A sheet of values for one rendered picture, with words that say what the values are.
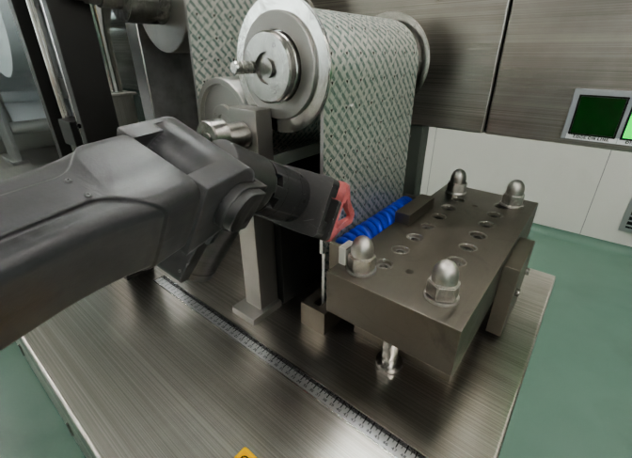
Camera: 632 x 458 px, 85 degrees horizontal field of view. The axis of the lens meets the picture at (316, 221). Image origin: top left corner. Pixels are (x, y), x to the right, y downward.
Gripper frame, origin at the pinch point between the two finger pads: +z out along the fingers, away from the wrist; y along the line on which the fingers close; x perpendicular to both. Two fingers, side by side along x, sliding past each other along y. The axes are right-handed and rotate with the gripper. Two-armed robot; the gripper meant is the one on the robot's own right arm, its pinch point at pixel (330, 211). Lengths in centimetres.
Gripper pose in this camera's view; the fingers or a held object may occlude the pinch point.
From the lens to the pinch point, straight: 45.8
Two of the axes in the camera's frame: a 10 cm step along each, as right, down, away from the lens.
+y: 7.8, 2.8, -5.6
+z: 5.4, 1.5, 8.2
